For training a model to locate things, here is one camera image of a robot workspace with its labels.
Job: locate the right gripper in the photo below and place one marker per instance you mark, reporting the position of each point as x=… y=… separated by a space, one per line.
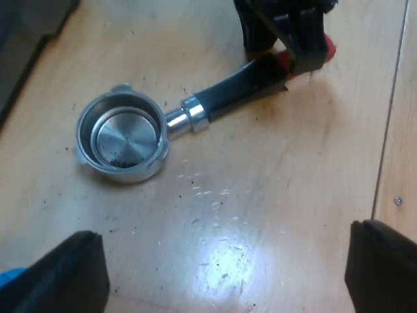
x=293 y=6

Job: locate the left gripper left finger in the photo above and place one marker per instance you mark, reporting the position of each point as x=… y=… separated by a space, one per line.
x=68 y=277

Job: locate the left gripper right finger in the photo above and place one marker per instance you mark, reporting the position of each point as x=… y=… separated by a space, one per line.
x=381 y=270

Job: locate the bright blue tamper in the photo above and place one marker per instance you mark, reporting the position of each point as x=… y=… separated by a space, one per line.
x=9 y=276

